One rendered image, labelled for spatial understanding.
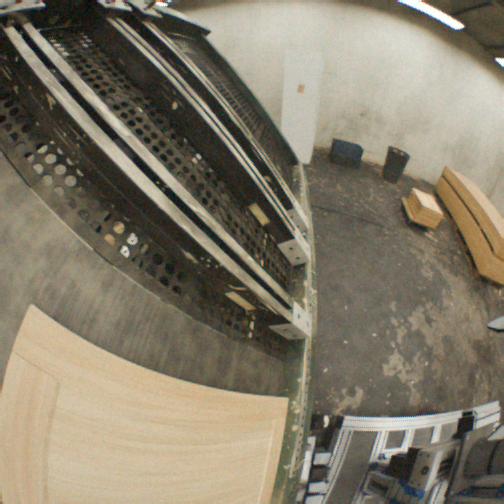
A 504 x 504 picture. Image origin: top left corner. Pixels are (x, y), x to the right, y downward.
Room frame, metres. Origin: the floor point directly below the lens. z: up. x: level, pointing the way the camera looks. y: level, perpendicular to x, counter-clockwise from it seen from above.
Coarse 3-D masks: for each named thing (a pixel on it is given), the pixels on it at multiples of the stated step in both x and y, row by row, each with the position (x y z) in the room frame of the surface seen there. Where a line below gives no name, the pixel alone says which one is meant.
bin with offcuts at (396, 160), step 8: (392, 152) 3.16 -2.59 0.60; (400, 152) 3.41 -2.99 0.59; (392, 160) 3.13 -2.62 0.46; (400, 160) 3.03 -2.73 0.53; (408, 160) 3.05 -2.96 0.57; (384, 168) 3.27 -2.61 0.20; (392, 168) 3.09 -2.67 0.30; (400, 168) 3.03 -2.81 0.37; (384, 176) 3.19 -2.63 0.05; (392, 176) 3.07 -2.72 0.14; (400, 176) 3.07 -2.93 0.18
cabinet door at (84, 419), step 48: (48, 336) 0.01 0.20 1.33; (48, 384) -0.04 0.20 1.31; (96, 384) -0.02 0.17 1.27; (144, 384) -0.01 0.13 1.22; (192, 384) 0.01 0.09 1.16; (0, 432) -0.13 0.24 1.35; (48, 432) -0.10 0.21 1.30; (96, 432) -0.09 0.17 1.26; (144, 432) -0.08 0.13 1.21; (192, 432) -0.08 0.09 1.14; (240, 432) -0.09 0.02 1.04; (0, 480) -0.21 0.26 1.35; (48, 480) -0.18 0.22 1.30; (96, 480) -0.17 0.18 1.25; (144, 480) -0.16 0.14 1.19; (192, 480) -0.18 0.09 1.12; (240, 480) -0.22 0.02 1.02
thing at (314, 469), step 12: (312, 420) -0.12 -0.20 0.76; (324, 420) -0.13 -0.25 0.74; (312, 444) -0.22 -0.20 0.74; (312, 456) -0.27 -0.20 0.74; (324, 456) -0.27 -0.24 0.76; (312, 468) -0.31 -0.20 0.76; (324, 468) -0.32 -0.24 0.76; (312, 480) -0.37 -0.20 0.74; (300, 492) -0.42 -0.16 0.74; (312, 492) -0.42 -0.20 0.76
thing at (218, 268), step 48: (0, 0) 0.23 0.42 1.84; (0, 48) 0.23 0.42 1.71; (48, 48) 0.27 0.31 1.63; (48, 96) 0.21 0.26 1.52; (96, 96) 0.26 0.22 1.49; (96, 144) 0.20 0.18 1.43; (144, 192) 0.19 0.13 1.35; (192, 240) 0.18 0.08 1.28; (240, 288) 0.17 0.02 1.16; (288, 336) 0.15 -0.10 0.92
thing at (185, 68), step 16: (128, 0) 0.65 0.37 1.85; (160, 0) 0.68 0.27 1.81; (128, 16) 0.68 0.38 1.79; (144, 16) 0.67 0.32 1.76; (160, 16) 0.73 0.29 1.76; (144, 32) 0.67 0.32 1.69; (160, 32) 0.71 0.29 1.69; (160, 48) 0.66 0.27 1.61; (176, 48) 0.69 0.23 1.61; (176, 64) 0.65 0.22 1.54; (192, 64) 0.69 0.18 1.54; (192, 80) 0.64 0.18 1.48; (208, 80) 0.70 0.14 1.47; (208, 96) 0.64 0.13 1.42; (224, 112) 0.63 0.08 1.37; (240, 128) 0.62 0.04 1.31; (240, 144) 0.62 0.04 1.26; (256, 144) 0.66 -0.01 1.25; (256, 160) 0.62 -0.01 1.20; (272, 176) 0.61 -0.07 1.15; (288, 192) 0.64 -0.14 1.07; (288, 208) 0.60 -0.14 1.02; (304, 224) 0.59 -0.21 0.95
